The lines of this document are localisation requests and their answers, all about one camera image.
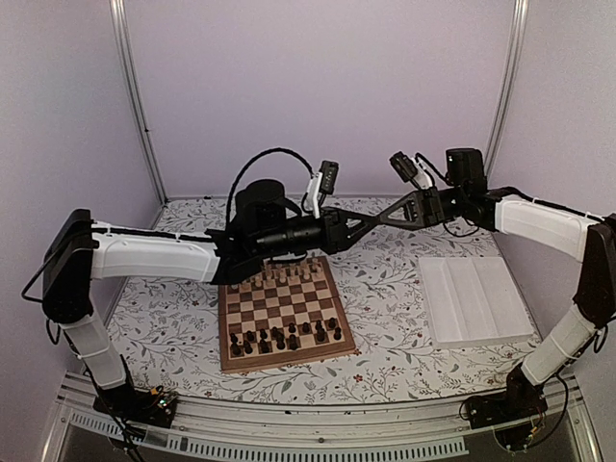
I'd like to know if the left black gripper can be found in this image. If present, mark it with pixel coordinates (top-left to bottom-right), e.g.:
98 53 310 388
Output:
255 206 379 261

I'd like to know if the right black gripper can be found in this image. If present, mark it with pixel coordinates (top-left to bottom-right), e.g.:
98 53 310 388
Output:
378 186 467 231

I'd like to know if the wooden chess board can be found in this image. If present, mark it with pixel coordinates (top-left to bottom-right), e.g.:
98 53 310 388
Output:
218 256 358 373

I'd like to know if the dark king piece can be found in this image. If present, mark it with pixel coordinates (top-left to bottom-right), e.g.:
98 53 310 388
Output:
287 335 298 350

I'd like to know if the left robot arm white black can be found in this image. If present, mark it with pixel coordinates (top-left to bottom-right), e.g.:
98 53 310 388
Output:
33 179 379 418

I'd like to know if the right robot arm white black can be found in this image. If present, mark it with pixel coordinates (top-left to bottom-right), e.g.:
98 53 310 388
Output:
379 148 615 420

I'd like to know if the white chess piece row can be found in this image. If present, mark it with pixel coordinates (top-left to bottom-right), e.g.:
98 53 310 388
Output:
228 257 324 292

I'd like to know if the white plastic tray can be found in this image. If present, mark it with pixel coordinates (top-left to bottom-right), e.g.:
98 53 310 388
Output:
419 257 534 349

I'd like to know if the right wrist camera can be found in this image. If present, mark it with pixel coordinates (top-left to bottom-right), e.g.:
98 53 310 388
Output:
389 151 435 190

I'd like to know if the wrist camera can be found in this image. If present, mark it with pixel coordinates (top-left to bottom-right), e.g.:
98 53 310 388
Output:
389 151 435 190
301 160 339 218

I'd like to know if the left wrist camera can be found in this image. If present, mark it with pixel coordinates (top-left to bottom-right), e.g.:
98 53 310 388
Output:
301 160 339 218

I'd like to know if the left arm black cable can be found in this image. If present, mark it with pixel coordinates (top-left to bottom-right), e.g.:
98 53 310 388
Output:
224 147 317 227

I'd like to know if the aluminium front rail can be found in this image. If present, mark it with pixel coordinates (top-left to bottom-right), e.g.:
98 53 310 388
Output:
47 370 598 462

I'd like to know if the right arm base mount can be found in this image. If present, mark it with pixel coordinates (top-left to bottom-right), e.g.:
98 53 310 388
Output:
459 364 548 451

